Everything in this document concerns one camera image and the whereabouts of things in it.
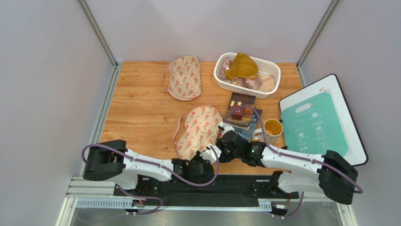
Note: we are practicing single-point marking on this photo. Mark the pink satin bra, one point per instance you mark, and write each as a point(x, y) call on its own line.
point(261, 83)

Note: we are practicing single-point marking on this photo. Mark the aluminium frame rail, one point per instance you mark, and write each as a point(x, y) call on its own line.
point(94, 204)

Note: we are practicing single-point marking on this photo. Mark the floral mesh laundry bag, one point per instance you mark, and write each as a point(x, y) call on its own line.
point(200, 129)

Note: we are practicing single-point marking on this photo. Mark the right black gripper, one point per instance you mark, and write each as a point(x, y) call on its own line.
point(226, 141)

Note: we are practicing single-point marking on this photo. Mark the white tray black rim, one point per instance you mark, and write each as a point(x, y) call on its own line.
point(357, 154)

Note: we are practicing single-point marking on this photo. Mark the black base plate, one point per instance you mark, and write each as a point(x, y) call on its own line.
point(225, 191)

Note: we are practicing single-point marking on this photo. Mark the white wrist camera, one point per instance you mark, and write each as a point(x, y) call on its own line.
point(211, 154)
point(224, 128)

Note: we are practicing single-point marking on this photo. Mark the dark brown book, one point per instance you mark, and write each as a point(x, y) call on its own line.
point(239, 111)

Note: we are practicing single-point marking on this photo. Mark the mustard yellow bra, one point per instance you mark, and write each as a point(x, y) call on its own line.
point(242, 67)

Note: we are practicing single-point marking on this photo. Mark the blue book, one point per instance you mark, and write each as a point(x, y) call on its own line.
point(249, 131)

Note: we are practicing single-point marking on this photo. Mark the white plastic basket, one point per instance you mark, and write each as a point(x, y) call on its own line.
point(265, 68)

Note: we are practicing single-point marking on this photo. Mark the white mug yellow inside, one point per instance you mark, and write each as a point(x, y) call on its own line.
point(269, 132)

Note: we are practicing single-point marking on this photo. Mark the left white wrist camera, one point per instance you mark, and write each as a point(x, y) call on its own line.
point(211, 154)

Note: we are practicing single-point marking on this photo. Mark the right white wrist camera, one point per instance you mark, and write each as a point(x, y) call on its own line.
point(224, 128)

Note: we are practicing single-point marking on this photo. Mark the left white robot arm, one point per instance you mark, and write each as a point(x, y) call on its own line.
point(113, 162)

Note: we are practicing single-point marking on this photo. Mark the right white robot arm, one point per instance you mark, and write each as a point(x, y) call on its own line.
point(329, 174)

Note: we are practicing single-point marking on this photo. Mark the teal folding board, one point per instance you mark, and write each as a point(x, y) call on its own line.
point(313, 126)

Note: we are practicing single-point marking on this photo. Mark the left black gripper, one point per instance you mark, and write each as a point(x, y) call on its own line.
point(197, 156)

